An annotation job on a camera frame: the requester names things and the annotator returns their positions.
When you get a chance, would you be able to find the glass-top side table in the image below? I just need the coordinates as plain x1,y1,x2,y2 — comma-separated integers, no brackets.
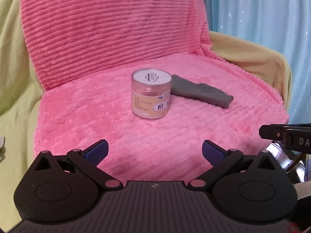
265,141,311,183

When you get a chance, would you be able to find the clear plastic jar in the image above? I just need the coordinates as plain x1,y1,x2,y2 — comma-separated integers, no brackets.
131,68,172,120

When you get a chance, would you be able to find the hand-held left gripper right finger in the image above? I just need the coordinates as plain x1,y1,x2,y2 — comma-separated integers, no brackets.
190,140,278,191

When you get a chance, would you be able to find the light blue starry curtain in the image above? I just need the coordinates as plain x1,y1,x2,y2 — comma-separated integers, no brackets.
190,0,311,127

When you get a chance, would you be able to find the pink ribbed blanket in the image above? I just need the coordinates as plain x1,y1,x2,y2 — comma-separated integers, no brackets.
19,0,290,183

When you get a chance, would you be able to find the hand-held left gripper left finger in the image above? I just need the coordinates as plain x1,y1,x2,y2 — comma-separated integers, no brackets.
34,139,124,191

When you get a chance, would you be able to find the grey cleaning cloth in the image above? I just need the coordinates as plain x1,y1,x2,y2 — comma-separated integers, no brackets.
170,74,234,109

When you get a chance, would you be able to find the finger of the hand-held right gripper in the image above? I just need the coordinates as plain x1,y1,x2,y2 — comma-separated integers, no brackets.
259,124,287,142

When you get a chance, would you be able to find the yellow-green blanket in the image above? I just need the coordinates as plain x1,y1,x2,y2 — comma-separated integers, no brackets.
0,0,45,224

